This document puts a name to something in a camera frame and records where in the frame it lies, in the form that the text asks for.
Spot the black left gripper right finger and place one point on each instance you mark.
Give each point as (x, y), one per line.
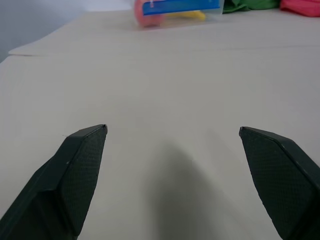
(280, 180)

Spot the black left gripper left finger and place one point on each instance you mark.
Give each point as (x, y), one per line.
(62, 185)

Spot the pink cloth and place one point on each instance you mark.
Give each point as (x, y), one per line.
(301, 7)

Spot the green cloth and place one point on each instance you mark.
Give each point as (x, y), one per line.
(246, 5)

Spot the red round toy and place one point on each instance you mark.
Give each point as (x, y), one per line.
(149, 18)

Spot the yellow toy banana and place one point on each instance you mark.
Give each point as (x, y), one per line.
(187, 15)

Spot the clear plastic storage box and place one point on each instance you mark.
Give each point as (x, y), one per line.
(178, 13)

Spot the blue label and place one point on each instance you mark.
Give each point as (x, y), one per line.
(180, 6)

